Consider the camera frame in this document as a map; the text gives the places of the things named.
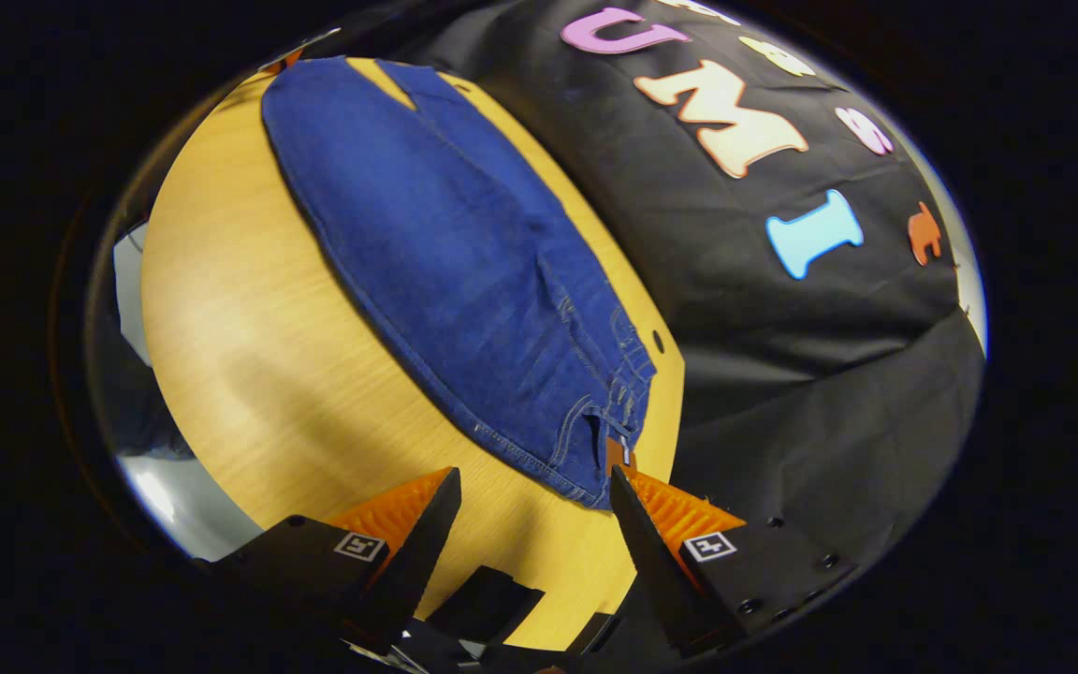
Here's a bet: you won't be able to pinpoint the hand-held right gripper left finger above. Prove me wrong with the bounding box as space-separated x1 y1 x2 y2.
197 466 463 656

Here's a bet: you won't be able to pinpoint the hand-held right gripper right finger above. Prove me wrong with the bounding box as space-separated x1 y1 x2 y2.
609 465 858 656

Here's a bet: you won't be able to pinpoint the blue denim jeans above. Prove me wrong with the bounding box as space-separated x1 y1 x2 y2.
261 56 658 511

